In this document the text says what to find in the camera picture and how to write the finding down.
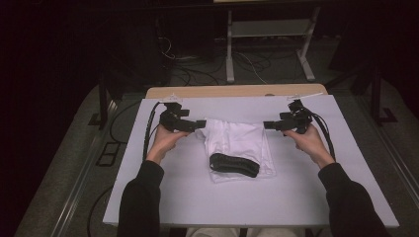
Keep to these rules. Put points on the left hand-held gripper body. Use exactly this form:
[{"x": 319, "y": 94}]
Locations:
[{"x": 171, "y": 120}]

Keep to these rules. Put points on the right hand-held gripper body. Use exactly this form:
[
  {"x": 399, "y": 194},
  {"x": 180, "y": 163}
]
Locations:
[{"x": 298, "y": 120}]

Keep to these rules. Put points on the white shorts with black waistband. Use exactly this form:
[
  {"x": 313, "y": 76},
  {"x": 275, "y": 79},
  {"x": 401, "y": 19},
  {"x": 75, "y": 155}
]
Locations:
[{"x": 237, "y": 138}]

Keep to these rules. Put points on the person's left hand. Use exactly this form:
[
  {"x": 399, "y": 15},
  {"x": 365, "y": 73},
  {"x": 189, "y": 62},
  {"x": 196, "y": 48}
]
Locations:
[{"x": 164, "y": 141}]

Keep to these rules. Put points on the person's right hand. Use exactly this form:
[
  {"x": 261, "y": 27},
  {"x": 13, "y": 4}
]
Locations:
[{"x": 311, "y": 144}]

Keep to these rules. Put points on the wooden table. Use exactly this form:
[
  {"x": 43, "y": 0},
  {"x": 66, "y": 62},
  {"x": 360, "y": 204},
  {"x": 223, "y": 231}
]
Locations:
[{"x": 230, "y": 90}]

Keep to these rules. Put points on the black metal stand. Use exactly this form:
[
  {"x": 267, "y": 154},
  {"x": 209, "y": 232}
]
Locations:
[
  {"x": 376, "y": 95},
  {"x": 102, "y": 98}
]

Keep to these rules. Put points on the white metal stand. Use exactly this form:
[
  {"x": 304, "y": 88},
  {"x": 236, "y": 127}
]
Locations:
[{"x": 229, "y": 49}]

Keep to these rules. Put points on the white foam board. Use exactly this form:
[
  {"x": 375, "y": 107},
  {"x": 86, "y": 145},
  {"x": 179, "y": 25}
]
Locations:
[{"x": 197, "y": 204}]

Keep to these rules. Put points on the person's light trousers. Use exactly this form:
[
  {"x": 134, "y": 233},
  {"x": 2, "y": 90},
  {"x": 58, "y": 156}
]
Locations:
[{"x": 210, "y": 232}]

